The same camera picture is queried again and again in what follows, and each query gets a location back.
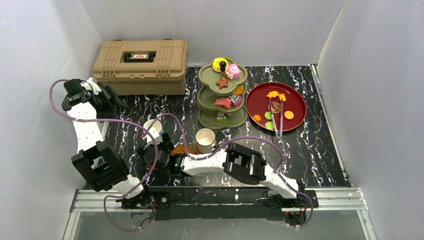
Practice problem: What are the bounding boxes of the blue mug cream interior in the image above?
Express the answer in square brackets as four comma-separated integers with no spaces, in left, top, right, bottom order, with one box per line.
[142,119,164,145]

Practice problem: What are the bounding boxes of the green layered cake slice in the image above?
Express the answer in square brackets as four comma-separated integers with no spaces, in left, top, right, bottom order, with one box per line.
[215,112,227,124]

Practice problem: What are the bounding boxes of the red layered cake slice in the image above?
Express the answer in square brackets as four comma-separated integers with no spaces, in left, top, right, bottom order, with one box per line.
[214,98,232,110]

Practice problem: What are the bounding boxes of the green three-tier dessert stand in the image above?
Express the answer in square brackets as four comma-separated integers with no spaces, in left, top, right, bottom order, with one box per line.
[196,59,248,130]

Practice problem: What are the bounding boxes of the star shaped cookie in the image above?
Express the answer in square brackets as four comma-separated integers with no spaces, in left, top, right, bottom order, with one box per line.
[216,77,229,89]

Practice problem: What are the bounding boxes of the purple cake slice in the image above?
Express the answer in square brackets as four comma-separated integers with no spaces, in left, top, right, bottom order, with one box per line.
[229,94,243,108]

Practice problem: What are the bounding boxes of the yellow frosted donut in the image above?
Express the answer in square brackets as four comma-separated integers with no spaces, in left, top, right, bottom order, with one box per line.
[212,57,229,73]

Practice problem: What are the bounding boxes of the orange tart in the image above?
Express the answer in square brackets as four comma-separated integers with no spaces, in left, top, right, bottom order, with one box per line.
[232,86,244,96]

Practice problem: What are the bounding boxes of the pink swirl roll cake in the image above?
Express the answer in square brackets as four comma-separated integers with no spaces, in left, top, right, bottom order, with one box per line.
[225,63,241,80]

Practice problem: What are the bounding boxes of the white handled metal tongs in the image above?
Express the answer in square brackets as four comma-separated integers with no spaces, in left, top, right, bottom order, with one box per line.
[267,98,285,139]

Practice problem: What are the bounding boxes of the brown wooden coaster stack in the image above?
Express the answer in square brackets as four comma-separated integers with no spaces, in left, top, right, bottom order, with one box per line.
[146,164,160,171]

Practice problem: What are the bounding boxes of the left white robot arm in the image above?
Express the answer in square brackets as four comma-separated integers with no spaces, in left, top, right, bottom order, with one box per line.
[61,77,144,199]

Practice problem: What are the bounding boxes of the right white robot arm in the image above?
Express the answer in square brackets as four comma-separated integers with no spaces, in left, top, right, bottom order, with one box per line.
[137,134,313,209]

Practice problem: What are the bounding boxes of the tan plastic toolbox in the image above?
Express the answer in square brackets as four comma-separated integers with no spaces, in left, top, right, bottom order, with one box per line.
[91,39,188,96]

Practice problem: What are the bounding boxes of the small round yellow cookie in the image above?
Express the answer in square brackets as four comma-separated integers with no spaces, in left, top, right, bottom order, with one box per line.
[252,114,262,123]

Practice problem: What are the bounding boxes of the green macaron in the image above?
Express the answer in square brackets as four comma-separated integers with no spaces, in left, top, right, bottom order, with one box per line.
[265,121,275,130]
[264,111,273,120]

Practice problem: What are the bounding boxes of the yellow fish shaped cookie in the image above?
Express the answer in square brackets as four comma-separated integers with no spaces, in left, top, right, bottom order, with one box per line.
[266,90,280,99]

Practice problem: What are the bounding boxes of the yellow square cracker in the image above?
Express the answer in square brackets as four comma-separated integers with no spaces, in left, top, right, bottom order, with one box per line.
[278,93,287,103]

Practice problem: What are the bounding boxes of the round orange flat cookie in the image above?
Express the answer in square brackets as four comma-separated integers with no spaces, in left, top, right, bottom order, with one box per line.
[283,110,295,120]

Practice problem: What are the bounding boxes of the dark red round tray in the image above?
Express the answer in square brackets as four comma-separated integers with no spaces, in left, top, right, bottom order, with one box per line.
[245,82,307,132]

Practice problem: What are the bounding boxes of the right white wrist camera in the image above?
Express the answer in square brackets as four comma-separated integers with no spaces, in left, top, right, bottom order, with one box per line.
[144,127,162,146]

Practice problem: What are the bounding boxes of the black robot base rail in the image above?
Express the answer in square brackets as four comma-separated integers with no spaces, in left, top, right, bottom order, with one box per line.
[120,186,319,224]

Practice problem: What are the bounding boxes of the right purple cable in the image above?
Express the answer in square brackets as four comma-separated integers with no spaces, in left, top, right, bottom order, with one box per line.
[140,112,315,229]

